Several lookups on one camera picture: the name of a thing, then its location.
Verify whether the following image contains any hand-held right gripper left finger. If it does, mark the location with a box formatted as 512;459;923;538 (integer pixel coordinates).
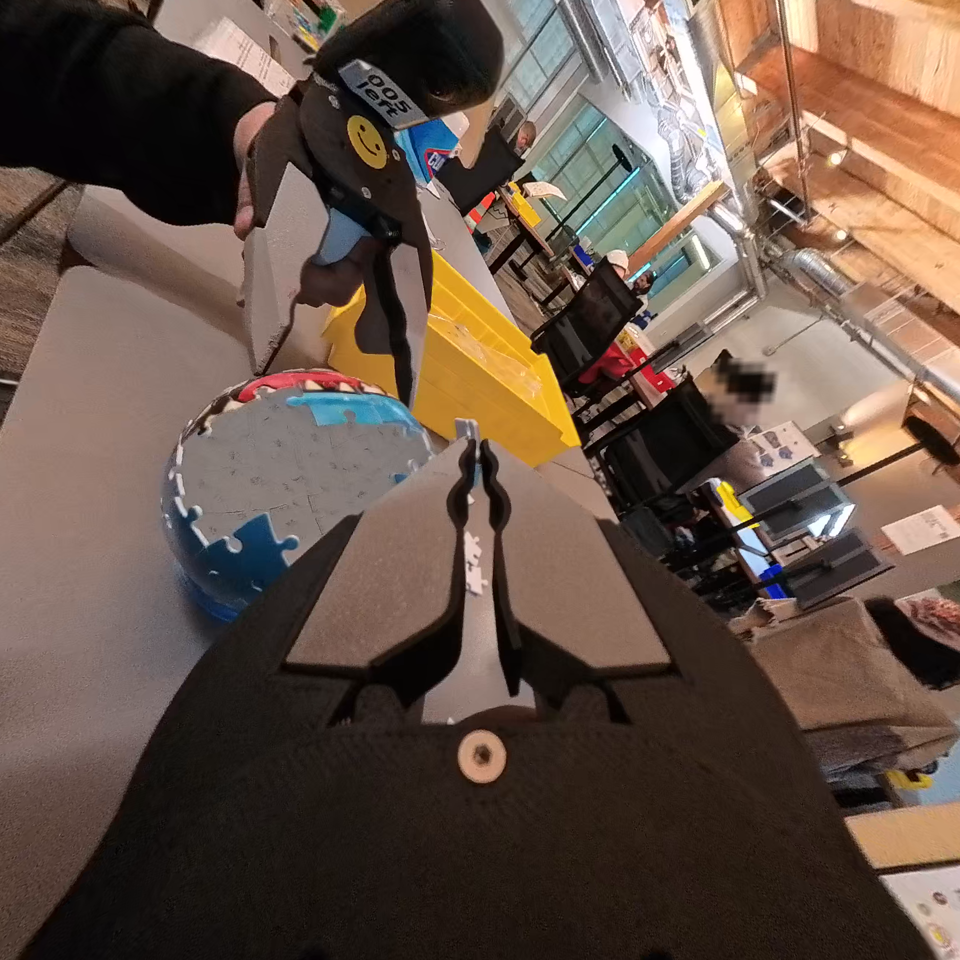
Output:
282;438;479;709

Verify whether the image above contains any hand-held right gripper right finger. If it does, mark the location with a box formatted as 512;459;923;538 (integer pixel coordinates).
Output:
480;440;674;697

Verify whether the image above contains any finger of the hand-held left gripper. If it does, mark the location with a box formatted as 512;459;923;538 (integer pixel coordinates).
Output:
375;236;436;411
240;159;335;378

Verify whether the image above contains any blue puzzle ball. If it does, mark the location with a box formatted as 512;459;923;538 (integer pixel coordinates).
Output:
159;367;438;625

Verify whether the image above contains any person's left forearm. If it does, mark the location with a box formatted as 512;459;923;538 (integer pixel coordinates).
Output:
0;0;280;228

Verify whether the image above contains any person's left hand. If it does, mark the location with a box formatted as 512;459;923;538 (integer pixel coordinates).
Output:
231;99;280;243

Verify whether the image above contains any clear plastic bag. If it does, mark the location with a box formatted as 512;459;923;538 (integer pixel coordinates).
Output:
426;313;544;402

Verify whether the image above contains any blue white packet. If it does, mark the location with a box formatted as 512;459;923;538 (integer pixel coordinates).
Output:
392;112;472;186

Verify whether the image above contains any clear box of parts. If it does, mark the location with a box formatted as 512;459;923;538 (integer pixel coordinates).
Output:
262;0;348;55

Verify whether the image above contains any printed paper sheet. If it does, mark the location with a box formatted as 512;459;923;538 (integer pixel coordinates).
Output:
191;15;299;99

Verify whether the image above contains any black monitor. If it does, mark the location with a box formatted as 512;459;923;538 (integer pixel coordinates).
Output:
437;131;528;216

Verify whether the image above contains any yellow plastic bin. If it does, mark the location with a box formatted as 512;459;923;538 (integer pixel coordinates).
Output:
321;251;583;468

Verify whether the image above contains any black chair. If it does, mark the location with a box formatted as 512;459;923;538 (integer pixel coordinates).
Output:
534;257;644;395

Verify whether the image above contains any grey framed monitor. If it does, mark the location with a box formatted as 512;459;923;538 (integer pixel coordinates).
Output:
738;459;856;545
772;528;895;610

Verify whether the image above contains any dark patterned object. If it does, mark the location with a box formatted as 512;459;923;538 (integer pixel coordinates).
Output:
862;588;960;691

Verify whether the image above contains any white paper sign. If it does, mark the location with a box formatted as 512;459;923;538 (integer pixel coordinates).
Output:
881;504;960;558

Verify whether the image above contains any wooden instruction board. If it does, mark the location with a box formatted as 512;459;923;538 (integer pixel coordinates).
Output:
843;801;960;873

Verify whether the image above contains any black stanchion post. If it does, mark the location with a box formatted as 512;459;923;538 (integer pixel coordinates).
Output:
836;416;960;489

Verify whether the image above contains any silver ventilation duct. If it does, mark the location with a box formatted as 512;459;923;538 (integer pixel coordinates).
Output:
570;0;960;391

